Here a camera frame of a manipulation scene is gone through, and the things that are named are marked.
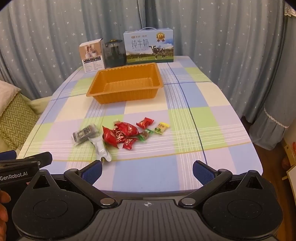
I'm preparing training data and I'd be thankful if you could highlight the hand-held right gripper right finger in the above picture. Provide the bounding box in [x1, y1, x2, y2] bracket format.
[178, 159, 267, 208]

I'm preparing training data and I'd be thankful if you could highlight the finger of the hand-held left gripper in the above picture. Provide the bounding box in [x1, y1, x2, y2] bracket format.
[16, 151, 53, 167]
[0, 150, 17, 160]

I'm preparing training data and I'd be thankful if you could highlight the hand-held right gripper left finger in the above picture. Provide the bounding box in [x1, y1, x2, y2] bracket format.
[32, 159, 119, 208]

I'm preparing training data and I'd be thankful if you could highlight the silver snack packet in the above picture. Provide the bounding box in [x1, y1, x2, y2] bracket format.
[88, 136, 112, 162]

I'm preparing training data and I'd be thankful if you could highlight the dark grey snack packet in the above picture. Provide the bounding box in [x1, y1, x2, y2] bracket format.
[72, 124, 100, 146]

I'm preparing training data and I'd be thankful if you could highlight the red candy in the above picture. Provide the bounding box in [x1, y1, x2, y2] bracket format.
[136, 117, 154, 130]
[122, 137, 139, 150]
[102, 126, 119, 149]

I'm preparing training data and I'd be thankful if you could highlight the large red snack packet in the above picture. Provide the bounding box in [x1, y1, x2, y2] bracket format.
[113, 122, 140, 138]

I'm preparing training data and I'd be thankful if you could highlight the yellow candy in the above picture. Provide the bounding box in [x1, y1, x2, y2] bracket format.
[154, 122, 170, 134]

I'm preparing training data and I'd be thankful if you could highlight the green and brown candy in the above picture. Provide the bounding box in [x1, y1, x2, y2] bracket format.
[137, 129, 154, 141]

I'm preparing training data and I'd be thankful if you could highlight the orange plastic tray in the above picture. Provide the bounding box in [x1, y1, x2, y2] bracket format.
[86, 62, 164, 104]

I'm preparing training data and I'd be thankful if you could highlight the person's left hand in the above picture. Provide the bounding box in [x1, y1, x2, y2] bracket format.
[0, 189, 11, 241]

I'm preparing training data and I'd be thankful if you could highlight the green zigzag cushion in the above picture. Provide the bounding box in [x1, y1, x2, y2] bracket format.
[0, 94, 40, 149]

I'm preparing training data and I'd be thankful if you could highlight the white textured cushion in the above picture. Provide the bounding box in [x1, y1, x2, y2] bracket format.
[0, 80, 21, 112]

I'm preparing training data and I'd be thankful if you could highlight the blue lace-trimmed cover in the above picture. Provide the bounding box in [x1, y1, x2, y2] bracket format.
[253, 102, 296, 151]

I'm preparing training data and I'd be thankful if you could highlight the cream wooden furniture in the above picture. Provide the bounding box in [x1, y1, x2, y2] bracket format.
[282, 137, 296, 187]

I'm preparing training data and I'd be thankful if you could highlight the small white product box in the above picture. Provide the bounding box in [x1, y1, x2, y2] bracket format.
[79, 38, 107, 74]

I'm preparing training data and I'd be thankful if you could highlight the dark green lidded jar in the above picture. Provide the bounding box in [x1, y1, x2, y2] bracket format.
[103, 40, 126, 68]

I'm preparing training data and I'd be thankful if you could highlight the blue milk carton box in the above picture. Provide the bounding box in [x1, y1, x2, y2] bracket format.
[123, 27, 174, 65]

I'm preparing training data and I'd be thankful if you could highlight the blue star-print curtain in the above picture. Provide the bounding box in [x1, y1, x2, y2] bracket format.
[0, 0, 296, 121]

